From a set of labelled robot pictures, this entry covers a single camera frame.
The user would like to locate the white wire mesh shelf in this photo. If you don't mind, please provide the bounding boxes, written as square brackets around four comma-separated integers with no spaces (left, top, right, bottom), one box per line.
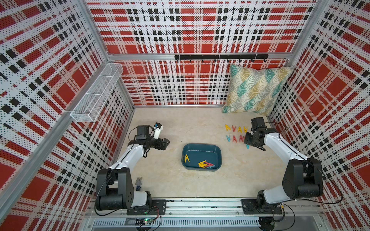
[70,63,123,123]

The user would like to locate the yellow clothespin eleventh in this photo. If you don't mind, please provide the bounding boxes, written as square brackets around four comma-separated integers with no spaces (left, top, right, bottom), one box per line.
[184,155,190,163]

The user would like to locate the green circuit board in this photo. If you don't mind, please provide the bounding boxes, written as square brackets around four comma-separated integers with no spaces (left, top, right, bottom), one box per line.
[135,218,153,226]

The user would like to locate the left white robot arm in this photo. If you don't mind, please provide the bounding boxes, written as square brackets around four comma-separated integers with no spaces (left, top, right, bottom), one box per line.
[94,138,170,211]

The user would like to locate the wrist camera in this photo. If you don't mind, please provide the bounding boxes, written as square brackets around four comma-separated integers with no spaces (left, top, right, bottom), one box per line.
[251,117,267,132]
[135,125,150,140]

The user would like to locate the yellow clothespin in tray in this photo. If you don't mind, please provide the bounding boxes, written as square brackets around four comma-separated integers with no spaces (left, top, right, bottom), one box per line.
[198,160,214,169]

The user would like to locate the black hook rail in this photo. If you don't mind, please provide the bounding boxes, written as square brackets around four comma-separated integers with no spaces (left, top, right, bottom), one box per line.
[174,54,269,61]

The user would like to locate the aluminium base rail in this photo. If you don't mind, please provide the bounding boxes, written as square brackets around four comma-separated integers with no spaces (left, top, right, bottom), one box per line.
[80,197,331,231]

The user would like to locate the teal plastic storage tray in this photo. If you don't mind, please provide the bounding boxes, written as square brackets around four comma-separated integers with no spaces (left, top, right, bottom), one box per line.
[181,143,222,171]

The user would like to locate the grey rabbit figurine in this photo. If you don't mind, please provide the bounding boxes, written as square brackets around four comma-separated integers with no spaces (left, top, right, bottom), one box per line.
[135,177,142,191]

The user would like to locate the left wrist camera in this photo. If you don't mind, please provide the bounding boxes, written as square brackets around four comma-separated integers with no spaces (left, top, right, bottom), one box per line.
[135,125,150,140]

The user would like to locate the patterned green yellow pillow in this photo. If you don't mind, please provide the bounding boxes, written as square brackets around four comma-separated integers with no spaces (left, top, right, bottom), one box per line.
[222,64,294,116]

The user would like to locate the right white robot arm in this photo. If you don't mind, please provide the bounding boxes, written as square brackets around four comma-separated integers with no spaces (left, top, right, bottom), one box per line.
[244,129,323,204]

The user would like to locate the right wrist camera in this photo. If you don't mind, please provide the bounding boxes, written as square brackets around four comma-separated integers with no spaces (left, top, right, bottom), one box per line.
[251,117,267,132]

